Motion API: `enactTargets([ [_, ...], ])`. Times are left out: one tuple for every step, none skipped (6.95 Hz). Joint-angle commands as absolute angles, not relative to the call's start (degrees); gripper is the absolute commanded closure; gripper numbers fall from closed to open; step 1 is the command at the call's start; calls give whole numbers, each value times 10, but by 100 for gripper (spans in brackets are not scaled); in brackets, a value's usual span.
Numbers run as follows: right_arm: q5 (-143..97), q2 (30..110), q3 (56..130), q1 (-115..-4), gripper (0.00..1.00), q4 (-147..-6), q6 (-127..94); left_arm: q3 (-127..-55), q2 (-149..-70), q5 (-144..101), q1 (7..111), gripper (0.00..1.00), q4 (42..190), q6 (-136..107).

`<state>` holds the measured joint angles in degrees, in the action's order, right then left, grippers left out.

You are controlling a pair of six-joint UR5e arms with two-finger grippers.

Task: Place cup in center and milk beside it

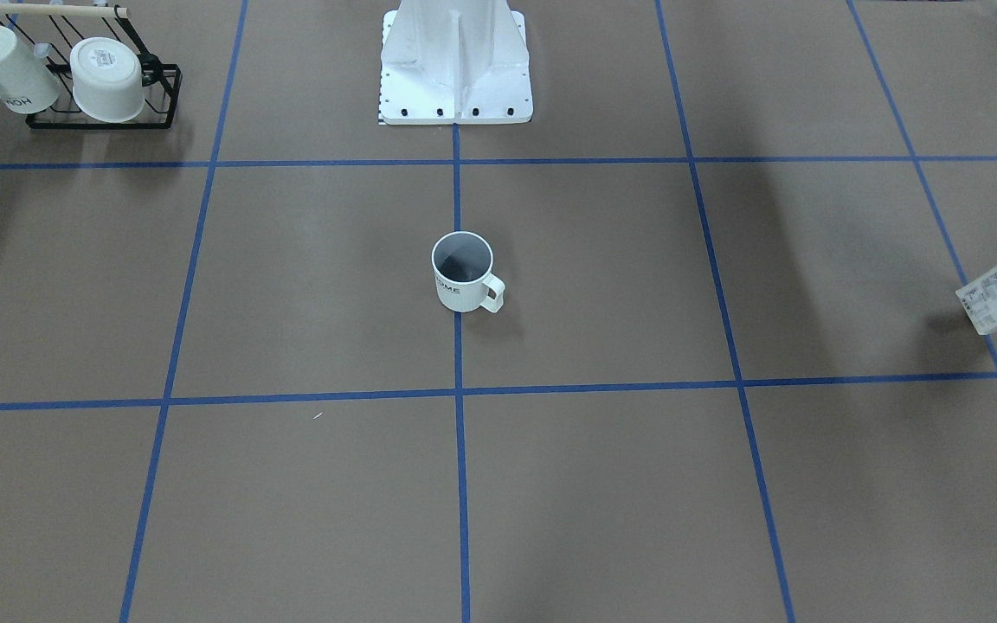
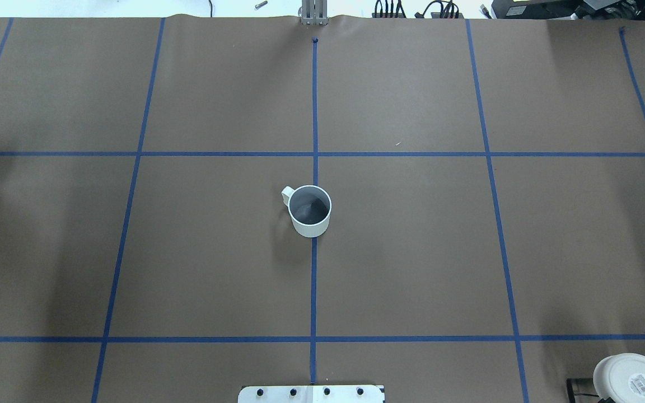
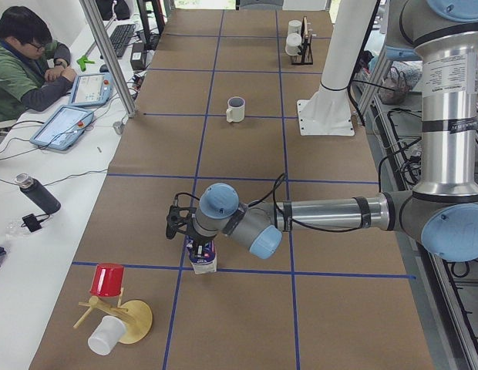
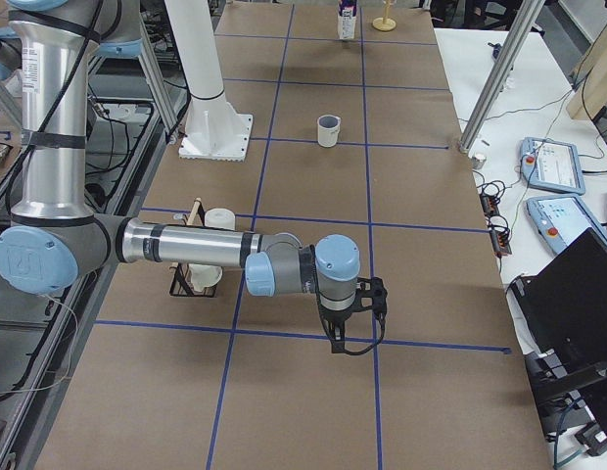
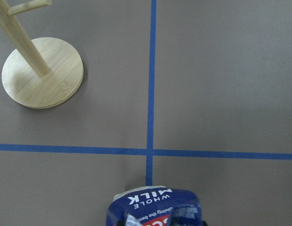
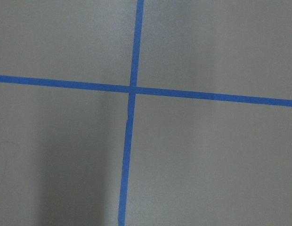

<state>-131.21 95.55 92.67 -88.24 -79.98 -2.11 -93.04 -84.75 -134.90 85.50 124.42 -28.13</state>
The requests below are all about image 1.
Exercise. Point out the white mug purple rim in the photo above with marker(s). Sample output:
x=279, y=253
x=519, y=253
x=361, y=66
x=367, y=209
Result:
x=462, y=264

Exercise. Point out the white cup upside down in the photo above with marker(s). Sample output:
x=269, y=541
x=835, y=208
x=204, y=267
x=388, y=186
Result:
x=107, y=80

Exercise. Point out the white pedestal column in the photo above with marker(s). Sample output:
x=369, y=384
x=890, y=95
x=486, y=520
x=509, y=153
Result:
x=454, y=62

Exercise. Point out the black wire cup rack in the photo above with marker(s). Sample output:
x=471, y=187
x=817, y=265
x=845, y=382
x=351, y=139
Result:
x=52, y=28

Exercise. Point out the white cup with handle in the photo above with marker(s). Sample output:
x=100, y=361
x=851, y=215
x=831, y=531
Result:
x=26, y=85

